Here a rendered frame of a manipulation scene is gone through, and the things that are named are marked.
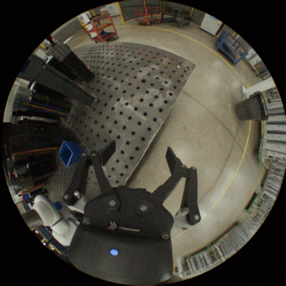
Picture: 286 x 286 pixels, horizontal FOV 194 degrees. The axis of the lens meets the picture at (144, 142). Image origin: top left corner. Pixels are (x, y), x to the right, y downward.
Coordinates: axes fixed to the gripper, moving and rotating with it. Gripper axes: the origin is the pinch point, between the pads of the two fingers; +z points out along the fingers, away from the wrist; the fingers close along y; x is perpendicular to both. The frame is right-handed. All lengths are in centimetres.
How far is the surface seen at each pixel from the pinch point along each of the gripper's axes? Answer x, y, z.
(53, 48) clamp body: 37, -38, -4
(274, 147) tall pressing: 27, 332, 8
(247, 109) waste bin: 58, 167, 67
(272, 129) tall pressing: 73, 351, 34
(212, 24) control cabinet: 533, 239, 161
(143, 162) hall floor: -54, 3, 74
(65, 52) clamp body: 37, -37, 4
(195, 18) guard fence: 634, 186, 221
